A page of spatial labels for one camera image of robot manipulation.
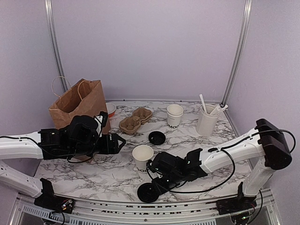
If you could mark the white paper coffee cup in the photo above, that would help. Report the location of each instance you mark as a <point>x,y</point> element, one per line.
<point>142,154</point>

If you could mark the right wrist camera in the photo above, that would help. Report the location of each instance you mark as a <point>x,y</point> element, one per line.
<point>152,168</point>

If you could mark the left aluminium frame post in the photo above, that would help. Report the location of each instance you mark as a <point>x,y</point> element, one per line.
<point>54,43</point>

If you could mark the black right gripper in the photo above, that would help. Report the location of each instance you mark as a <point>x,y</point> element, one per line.
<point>160,189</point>

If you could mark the black cup lid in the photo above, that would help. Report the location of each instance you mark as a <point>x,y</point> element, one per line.
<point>147,193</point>

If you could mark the orange white bowl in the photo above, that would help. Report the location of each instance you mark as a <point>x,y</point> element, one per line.
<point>111,109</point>

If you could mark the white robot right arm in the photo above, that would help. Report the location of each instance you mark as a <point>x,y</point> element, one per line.
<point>265,142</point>

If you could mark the stack of white paper cups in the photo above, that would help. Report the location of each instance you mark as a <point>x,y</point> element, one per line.
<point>174,114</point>

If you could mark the stacked cardboard cup carriers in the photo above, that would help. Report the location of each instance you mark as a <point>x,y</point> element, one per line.
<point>131,124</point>

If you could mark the white wrapped straw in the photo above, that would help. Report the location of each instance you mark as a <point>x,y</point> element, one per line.
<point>203,103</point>

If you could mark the brown paper bag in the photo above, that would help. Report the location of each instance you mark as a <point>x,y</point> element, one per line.
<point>77,105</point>

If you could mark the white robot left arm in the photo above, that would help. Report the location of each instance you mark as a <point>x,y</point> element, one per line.
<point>32,145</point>

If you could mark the aluminium front rail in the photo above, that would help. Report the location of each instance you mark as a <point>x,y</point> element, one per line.
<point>96,212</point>

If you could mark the aluminium frame post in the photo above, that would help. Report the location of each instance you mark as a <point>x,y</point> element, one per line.
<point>54,43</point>
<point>239,50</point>

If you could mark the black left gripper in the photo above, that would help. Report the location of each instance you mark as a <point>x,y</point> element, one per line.
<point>106,149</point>

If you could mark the right aluminium frame post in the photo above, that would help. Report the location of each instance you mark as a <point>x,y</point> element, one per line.
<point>239,50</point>

